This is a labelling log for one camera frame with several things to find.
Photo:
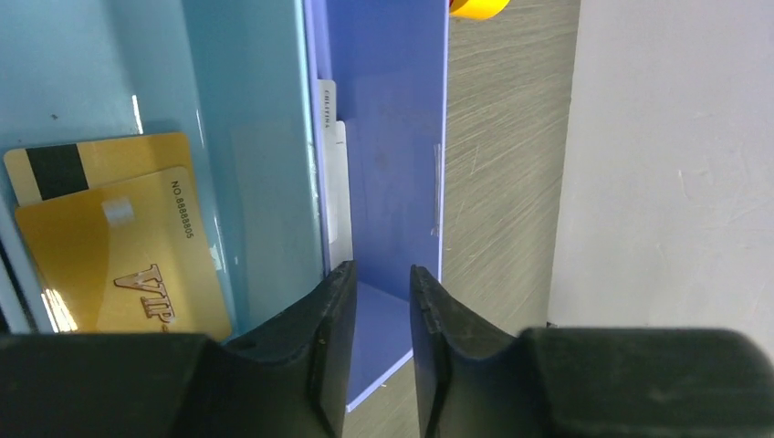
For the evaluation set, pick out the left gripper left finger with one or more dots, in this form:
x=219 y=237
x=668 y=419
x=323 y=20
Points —
x=291 y=374

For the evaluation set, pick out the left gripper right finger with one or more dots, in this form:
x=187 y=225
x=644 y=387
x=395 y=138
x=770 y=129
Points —
x=468 y=372

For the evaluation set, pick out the white VIP card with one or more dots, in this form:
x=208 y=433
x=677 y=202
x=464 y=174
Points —
x=335 y=176

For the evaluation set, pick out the orange card in bin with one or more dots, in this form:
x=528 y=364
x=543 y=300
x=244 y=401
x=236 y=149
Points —
x=127 y=257

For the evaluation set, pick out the light blue middle bin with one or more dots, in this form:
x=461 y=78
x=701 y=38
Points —
x=233 y=76

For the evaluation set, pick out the purple right bin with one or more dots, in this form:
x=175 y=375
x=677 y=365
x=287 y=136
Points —
x=388 y=60

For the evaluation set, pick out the blue yellow toy block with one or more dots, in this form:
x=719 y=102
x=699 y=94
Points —
x=477 y=9

